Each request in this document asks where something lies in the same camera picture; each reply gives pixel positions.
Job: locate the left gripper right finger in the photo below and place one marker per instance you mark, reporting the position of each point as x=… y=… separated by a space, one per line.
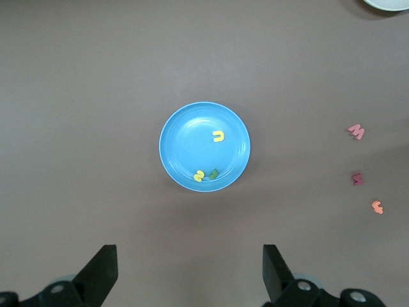
x=278 y=275

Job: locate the blue plate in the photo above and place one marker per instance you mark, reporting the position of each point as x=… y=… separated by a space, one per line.
x=191 y=147

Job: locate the pink foam letter W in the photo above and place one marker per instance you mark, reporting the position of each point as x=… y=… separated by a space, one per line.
x=356 y=131

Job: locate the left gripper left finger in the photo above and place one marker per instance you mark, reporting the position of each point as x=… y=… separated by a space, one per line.
x=96 y=275

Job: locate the yellow foam letter U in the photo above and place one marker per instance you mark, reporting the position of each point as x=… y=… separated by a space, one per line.
x=218 y=132

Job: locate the dark red foam letter M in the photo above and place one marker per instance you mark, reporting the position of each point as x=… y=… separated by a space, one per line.
x=358 y=179

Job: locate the beige plate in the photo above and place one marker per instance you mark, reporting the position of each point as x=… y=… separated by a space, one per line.
x=386 y=4

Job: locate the green foam letter U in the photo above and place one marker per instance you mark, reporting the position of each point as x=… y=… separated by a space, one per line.
x=214 y=174

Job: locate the yellow foam letter S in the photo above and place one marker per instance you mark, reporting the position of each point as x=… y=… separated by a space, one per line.
x=199 y=176

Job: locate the brown table cover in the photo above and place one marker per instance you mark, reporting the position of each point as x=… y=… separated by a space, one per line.
x=96 y=96

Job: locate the orange foam number three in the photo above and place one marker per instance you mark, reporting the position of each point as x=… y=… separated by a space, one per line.
x=377 y=207

